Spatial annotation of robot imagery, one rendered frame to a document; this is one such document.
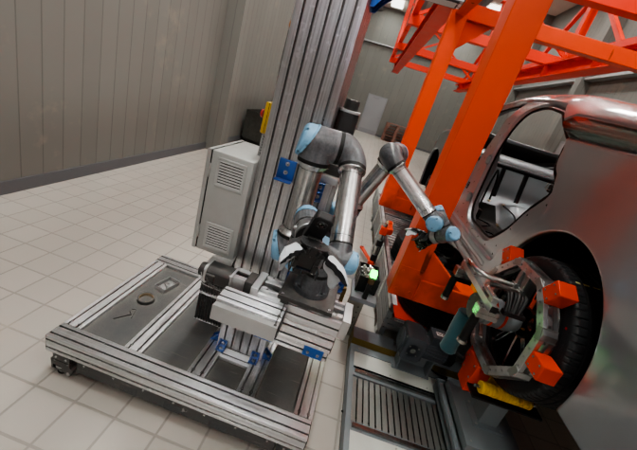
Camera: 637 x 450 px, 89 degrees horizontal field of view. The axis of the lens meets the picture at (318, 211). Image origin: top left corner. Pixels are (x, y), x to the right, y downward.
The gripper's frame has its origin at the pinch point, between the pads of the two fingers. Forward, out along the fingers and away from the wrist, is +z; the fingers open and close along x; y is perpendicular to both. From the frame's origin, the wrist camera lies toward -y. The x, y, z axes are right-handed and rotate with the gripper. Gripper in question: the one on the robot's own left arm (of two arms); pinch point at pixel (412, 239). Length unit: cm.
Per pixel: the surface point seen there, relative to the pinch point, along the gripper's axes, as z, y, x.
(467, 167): -30, -36, -17
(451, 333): -14, 26, 46
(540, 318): -64, 17, 36
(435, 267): 4.9, -4.1, 25.4
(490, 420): -16, 40, 92
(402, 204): 156, -123, 24
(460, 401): -1, 40, 85
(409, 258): 9.0, 4.5, 10.5
